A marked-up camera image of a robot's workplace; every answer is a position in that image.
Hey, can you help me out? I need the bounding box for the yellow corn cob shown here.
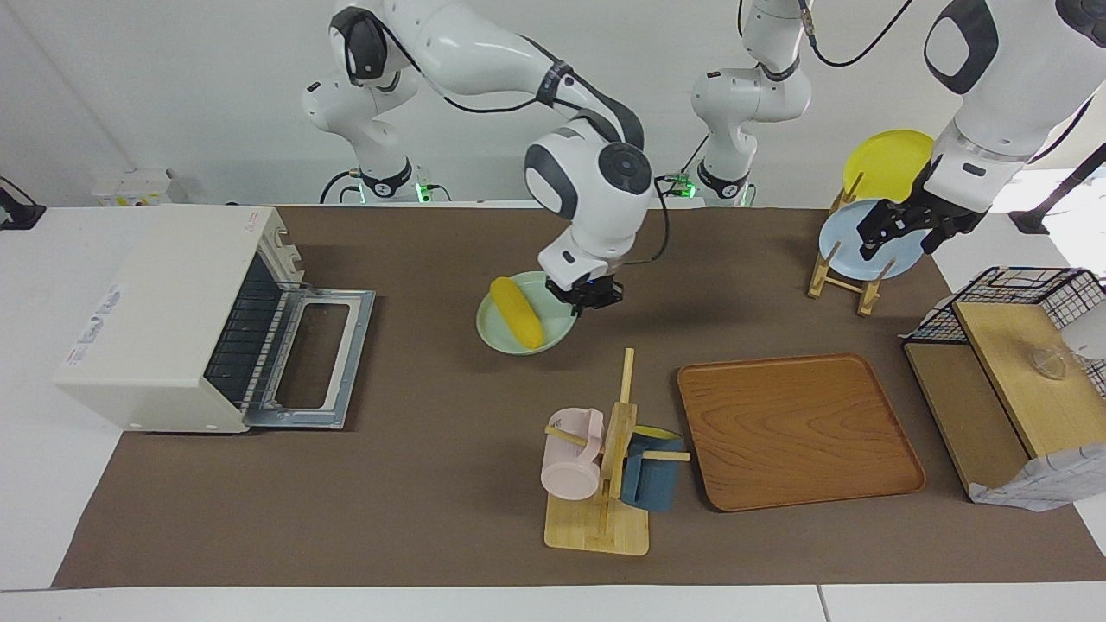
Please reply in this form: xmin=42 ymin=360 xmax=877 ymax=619
xmin=490 ymin=276 xmax=545 ymax=350

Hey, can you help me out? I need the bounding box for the light green plate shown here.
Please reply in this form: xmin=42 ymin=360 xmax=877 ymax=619
xmin=476 ymin=270 xmax=582 ymax=355

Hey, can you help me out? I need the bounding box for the glass oven door with handle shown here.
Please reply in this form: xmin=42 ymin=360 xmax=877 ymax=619
xmin=245 ymin=288 xmax=377 ymax=430

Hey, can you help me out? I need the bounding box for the cream toaster oven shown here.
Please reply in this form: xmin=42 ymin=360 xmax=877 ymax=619
xmin=54 ymin=203 xmax=377 ymax=433

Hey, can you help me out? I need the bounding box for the light blue plate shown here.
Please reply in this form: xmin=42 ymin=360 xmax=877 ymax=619
xmin=818 ymin=199 xmax=930 ymax=282

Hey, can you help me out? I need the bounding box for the yellow plate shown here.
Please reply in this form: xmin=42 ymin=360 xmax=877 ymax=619
xmin=842 ymin=130 xmax=936 ymax=204

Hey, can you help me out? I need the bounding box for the wooden dish rack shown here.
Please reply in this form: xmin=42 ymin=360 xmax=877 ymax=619
xmin=808 ymin=173 xmax=895 ymax=318

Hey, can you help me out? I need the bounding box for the black tripod stand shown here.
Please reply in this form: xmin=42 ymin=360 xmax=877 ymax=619
xmin=1009 ymin=143 xmax=1106 ymax=236

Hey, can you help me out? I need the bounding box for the clear glass cup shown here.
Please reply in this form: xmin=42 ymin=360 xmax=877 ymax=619
xmin=1024 ymin=341 xmax=1069 ymax=382

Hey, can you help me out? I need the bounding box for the pink mug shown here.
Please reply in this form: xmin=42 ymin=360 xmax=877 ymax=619
xmin=541 ymin=408 xmax=606 ymax=501

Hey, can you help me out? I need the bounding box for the dark blue mug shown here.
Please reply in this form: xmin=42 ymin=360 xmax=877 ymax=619
xmin=620 ymin=425 xmax=685 ymax=512

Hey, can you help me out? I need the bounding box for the brown wooden tray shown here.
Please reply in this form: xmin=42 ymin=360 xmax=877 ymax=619
xmin=677 ymin=352 xmax=927 ymax=513

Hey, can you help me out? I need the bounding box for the wooden mug tree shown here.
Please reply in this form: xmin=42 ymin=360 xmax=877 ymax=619
xmin=544 ymin=348 xmax=692 ymax=556

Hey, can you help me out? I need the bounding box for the brown table mat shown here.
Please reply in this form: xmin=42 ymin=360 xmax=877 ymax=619
xmin=52 ymin=206 xmax=1106 ymax=588

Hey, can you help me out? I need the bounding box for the white box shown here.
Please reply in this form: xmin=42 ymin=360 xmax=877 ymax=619
xmin=93 ymin=168 xmax=174 ymax=206

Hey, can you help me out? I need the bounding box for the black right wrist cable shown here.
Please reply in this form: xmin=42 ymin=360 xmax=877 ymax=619
xmin=622 ymin=175 xmax=672 ymax=265

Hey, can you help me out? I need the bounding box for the wood and wire shelf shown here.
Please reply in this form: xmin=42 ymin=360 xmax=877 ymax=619
xmin=903 ymin=266 xmax=1106 ymax=512

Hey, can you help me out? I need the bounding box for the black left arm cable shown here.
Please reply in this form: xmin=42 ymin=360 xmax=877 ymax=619
xmin=799 ymin=0 xmax=917 ymax=68

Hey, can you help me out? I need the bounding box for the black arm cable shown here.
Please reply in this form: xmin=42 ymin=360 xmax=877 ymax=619
xmin=372 ymin=13 xmax=563 ymax=115
xmin=799 ymin=0 xmax=917 ymax=68

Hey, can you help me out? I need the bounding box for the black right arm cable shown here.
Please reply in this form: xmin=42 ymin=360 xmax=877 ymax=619
xmin=372 ymin=13 xmax=563 ymax=115

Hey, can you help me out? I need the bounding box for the oven wire rack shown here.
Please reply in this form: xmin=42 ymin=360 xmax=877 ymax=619
xmin=207 ymin=257 xmax=288 ymax=409

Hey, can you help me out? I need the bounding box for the black clamp mount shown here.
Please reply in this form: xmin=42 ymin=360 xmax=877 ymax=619
xmin=0 ymin=177 xmax=46 ymax=231

